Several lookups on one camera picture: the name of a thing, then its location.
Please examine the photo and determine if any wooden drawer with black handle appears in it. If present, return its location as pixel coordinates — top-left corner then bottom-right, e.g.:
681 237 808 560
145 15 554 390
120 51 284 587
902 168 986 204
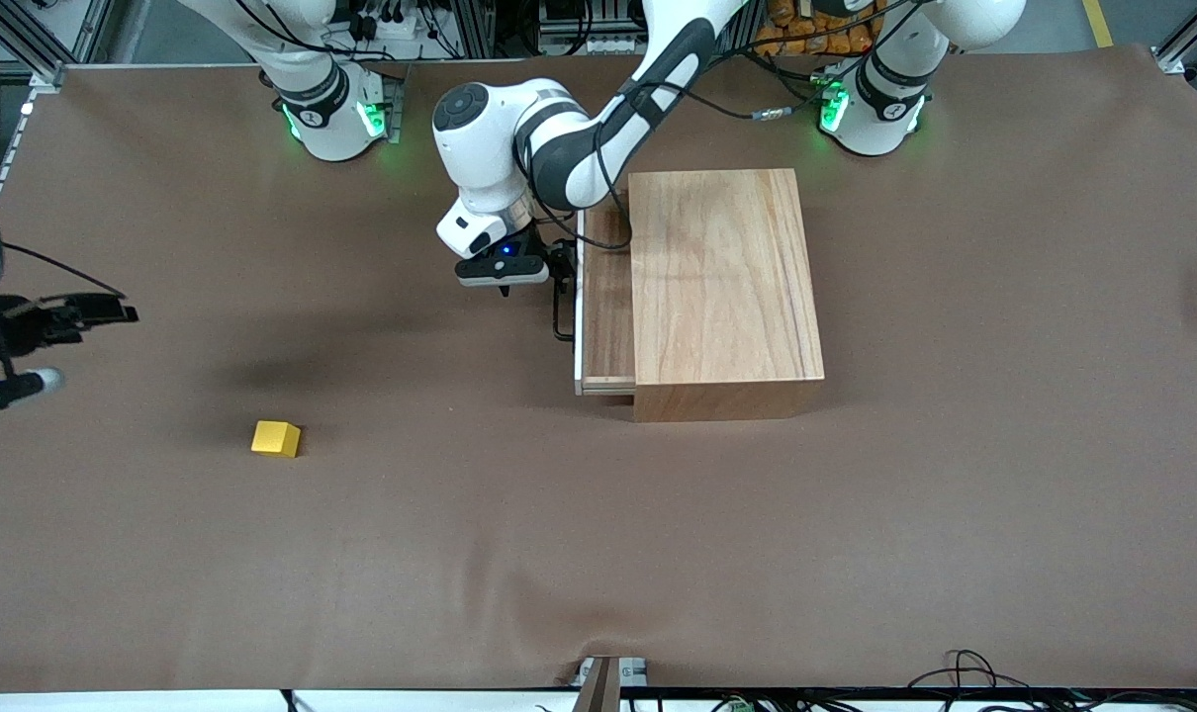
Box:
553 203 639 397

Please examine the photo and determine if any yellow block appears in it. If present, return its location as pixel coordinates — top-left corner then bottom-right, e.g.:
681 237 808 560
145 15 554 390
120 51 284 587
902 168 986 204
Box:
251 420 302 459

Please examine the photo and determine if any light wooden drawer cabinet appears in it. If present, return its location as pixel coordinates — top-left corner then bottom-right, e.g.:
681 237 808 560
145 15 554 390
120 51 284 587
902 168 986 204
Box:
626 168 825 423

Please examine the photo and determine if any white power strip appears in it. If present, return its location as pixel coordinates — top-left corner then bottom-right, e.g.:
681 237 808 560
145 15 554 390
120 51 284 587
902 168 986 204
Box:
354 3 433 43

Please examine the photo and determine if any brown table mat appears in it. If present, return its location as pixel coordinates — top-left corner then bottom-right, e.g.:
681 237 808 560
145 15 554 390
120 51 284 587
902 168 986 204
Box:
0 44 1197 693

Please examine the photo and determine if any orange packet pile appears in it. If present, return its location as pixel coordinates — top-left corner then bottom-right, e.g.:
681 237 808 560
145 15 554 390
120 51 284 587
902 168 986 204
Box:
755 0 878 56

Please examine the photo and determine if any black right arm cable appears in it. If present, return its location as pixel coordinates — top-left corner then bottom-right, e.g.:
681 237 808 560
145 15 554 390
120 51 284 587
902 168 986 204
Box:
0 242 127 300

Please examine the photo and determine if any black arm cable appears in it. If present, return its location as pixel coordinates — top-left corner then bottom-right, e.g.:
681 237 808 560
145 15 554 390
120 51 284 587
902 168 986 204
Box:
597 54 837 250
0 242 127 300

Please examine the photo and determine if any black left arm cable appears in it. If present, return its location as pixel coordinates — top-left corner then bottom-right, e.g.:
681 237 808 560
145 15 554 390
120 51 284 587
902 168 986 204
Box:
597 54 837 250

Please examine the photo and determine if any aluminium frame profile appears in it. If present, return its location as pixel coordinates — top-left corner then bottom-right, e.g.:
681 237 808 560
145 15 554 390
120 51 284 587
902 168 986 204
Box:
0 0 67 90
1152 0 1197 80

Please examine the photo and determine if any metal table edge bracket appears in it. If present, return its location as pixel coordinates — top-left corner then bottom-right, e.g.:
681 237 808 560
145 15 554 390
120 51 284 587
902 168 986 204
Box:
571 656 649 712

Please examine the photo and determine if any black cable tangle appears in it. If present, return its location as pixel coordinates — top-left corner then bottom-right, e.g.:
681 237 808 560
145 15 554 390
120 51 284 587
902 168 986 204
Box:
905 649 1066 712

